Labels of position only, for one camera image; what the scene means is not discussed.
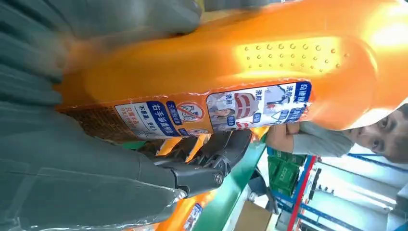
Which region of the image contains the person's hand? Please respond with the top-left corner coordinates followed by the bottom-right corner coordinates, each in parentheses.
top-left (266, 122), bottom-right (301, 154)

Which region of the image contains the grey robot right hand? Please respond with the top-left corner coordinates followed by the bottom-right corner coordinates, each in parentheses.
top-left (0, 0), bottom-right (253, 231)

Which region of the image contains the green plastic crate stack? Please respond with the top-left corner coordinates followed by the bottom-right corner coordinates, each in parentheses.
top-left (267, 147), bottom-right (307, 197)

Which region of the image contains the red metal rack beam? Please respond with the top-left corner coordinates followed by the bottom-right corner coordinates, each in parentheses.
top-left (286, 155), bottom-right (318, 231)

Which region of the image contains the brown cardboard box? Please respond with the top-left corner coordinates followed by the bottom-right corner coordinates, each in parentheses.
top-left (234, 201), bottom-right (273, 231)

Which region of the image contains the person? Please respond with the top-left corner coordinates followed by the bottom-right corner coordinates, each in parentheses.
top-left (345, 103), bottom-right (408, 165)

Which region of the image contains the blue metal rack frame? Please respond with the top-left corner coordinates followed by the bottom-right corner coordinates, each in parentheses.
top-left (271, 153), bottom-right (408, 231)

